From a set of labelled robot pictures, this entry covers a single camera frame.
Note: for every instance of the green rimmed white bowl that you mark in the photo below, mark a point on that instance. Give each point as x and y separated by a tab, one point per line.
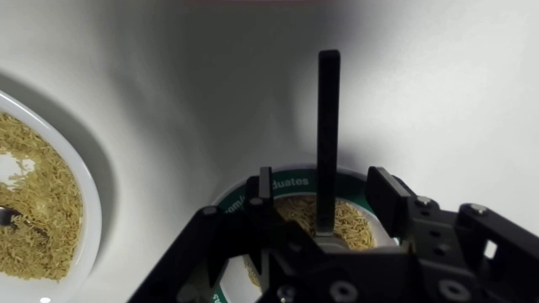
291	182

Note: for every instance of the dry rice pile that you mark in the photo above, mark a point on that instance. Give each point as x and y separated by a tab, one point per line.
50	224
353	224

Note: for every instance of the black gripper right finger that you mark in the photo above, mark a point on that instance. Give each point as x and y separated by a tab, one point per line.
387	195

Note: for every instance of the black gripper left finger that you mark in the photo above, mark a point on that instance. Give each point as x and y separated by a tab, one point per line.
264	190

